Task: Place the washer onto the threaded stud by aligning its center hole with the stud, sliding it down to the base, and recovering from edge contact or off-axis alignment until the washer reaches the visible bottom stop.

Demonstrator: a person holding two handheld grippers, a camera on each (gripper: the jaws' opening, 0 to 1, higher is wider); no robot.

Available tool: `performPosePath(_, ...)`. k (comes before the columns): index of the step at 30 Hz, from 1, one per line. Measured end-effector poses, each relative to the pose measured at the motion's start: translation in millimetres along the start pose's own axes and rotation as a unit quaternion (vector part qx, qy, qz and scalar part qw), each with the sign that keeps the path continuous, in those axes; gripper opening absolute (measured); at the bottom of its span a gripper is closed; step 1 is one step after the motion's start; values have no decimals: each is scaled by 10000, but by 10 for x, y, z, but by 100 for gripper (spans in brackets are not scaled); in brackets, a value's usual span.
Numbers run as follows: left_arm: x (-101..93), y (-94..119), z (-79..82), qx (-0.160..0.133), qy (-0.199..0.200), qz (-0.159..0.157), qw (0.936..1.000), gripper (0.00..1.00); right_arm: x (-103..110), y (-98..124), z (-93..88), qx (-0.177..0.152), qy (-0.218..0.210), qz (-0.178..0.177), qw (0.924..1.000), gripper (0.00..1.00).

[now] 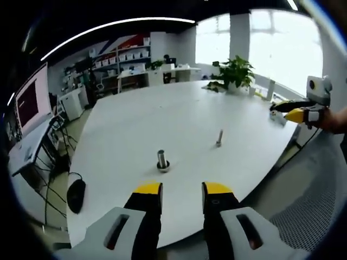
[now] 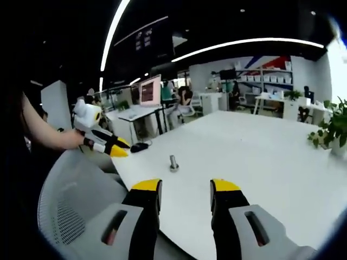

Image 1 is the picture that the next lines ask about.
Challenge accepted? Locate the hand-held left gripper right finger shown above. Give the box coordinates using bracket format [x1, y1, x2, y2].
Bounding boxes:
[202, 181, 310, 260]

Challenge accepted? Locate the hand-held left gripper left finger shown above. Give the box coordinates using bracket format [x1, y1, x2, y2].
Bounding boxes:
[58, 181, 163, 260]

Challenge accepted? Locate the thick threaded steel stud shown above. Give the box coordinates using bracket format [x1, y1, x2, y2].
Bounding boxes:
[156, 149, 171, 173]

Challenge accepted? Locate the white game controller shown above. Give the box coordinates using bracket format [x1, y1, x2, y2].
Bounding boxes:
[269, 110, 287, 126]

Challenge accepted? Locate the large potted green plant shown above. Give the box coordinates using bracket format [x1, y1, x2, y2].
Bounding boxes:
[210, 55, 256, 95]

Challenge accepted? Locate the black computer mouse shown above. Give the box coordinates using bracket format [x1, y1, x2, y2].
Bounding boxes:
[67, 179, 87, 214]

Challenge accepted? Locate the grey mesh office chair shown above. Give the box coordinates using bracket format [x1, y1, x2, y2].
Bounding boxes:
[267, 127, 347, 246]

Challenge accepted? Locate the white monitor desk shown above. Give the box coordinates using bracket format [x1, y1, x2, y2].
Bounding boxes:
[8, 116, 56, 177]

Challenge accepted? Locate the white side desk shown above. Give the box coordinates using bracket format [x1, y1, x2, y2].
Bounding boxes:
[117, 67, 202, 92]

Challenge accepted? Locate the small potted green plant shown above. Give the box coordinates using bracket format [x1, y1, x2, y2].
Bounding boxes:
[146, 60, 164, 71]

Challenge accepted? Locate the storage shelf rack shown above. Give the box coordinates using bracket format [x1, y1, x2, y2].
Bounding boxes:
[62, 44, 151, 90]

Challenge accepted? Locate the long curved ceiling light strip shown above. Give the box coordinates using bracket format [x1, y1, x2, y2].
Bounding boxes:
[40, 17, 196, 62]

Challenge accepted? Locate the tangle of black floor cables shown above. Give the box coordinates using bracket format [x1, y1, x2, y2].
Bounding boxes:
[35, 127, 72, 225]

